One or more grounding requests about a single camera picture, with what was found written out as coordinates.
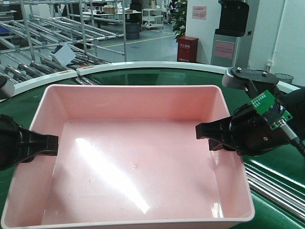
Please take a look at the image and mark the steel transfer rollers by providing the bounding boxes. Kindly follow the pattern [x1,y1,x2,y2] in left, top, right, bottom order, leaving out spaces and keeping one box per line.
[245,163,305,222]
[74,77,100,85]

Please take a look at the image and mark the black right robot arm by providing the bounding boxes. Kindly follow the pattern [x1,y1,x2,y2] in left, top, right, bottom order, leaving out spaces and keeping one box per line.
[195,88,305,156]

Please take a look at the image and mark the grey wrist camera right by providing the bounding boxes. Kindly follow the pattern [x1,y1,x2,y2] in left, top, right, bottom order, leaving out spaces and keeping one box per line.
[222,67,281,99]

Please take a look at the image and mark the metal roller rack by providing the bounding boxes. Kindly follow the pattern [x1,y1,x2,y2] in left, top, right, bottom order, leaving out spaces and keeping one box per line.
[0,0,127,84]

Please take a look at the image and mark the pink plastic bin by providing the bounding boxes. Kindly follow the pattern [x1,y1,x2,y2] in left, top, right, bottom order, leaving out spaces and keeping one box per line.
[1,84,255,229]

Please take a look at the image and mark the white outer guard rail right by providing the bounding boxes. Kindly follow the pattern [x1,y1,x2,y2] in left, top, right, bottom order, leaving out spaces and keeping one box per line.
[76,61,301,92]

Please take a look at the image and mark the white outer guard rail left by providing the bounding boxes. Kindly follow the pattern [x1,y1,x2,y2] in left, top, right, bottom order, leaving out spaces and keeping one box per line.
[1,70,78,96]

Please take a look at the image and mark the grey mesh waste basket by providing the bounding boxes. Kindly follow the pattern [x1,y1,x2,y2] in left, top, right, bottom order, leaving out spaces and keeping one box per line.
[275,73,294,84]

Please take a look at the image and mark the steel transfer rollers right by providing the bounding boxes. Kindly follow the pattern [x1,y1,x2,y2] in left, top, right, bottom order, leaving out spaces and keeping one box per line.
[245,163,305,222]

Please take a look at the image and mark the green potted plant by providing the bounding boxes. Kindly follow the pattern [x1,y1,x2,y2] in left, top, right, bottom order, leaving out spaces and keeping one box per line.
[171,0,187,41]

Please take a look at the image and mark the white shelf cart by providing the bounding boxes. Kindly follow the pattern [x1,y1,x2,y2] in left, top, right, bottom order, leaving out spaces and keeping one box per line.
[142,9,163,30]

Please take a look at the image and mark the red fire extinguisher cabinet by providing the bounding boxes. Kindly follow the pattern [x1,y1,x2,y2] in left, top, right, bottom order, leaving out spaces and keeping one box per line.
[177,36,199,63]

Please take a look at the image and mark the white electrical box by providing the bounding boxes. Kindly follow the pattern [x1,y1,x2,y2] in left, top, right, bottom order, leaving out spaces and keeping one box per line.
[50,43,76,66]

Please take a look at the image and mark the green circular conveyor belt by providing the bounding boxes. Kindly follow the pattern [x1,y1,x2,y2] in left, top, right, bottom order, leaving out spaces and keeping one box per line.
[0,68,305,229]

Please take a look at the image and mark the black braided cable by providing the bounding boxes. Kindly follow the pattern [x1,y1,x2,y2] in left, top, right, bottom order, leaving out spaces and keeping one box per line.
[281,125,305,157]

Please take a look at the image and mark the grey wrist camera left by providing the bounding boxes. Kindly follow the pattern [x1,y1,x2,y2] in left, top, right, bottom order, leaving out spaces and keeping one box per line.
[0,76,15,100]

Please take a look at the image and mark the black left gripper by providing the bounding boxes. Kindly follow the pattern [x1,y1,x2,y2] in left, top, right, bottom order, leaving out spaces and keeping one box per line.
[0,114,59,170]

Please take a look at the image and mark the grey water dispenser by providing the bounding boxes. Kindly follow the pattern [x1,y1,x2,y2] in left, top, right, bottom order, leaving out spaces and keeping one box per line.
[211,0,249,67]

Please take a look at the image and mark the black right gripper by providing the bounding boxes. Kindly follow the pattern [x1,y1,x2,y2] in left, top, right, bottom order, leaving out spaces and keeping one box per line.
[195,104,289,156]

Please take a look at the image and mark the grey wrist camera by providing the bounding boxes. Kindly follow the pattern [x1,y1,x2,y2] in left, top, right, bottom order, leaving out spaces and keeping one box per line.
[222,67,281,99]
[0,76,15,100]

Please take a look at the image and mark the green circuit board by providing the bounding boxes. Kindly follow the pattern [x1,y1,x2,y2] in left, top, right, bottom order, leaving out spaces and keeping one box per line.
[250,90,293,130]

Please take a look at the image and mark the pink wall notice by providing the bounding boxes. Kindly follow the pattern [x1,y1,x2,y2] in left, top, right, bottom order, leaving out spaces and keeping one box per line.
[192,6,207,20]

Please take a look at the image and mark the steel transfer rollers left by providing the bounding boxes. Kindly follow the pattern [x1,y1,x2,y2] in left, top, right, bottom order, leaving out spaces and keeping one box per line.
[74,77,100,85]

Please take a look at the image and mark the white guard rail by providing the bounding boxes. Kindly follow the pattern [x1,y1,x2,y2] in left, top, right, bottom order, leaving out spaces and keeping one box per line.
[1,70,78,96]
[76,61,301,92]

